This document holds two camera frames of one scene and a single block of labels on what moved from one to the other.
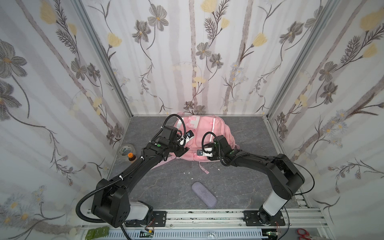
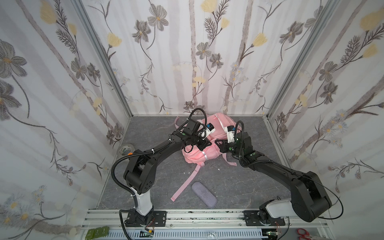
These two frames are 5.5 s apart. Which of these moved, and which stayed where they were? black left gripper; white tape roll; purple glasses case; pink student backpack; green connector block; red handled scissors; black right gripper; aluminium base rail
Moved: pink student backpack; black right gripper; black left gripper
Stayed: white tape roll; green connector block; purple glasses case; red handled scissors; aluminium base rail
